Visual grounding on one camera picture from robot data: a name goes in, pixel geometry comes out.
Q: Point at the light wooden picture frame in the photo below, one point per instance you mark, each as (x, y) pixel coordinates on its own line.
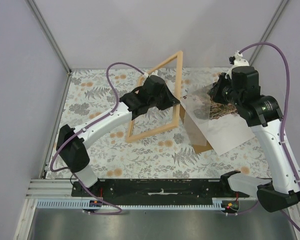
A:
(175, 110)

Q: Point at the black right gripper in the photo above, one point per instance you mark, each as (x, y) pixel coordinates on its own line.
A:
(213, 92)

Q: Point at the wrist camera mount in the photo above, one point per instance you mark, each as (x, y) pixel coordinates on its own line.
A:
(154, 73)
(236, 61)

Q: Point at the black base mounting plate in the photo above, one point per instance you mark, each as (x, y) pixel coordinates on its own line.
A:
(136, 191)

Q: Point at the clear acrylic sheet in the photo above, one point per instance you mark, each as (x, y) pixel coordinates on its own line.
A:
(199, 91)

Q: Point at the aluminium front rail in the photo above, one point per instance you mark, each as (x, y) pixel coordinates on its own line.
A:
(62, 189)

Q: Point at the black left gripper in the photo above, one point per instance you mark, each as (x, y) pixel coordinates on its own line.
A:
(170, 100)

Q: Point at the landscape photo print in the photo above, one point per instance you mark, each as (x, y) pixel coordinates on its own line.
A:
(225, 129)

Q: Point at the right aluminium frame post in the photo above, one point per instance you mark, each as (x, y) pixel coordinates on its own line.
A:
(283, 4)

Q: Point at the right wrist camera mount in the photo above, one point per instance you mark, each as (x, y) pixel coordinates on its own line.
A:
(236, 61)

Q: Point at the left aluminium frame post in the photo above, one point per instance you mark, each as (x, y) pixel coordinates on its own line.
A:
(48, 34)

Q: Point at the brown cardboard backing board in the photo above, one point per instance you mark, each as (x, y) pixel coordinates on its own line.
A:
(202, 147)

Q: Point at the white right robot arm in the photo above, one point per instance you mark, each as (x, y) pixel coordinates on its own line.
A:
(263, 115)

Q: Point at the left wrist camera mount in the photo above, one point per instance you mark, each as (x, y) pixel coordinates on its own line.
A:
(154, 73)

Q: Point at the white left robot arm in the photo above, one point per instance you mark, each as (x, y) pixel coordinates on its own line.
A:
(73, 142)

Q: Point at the aluminium frame post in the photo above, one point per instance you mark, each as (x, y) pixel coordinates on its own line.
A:
(283, 4)
(48, 34)

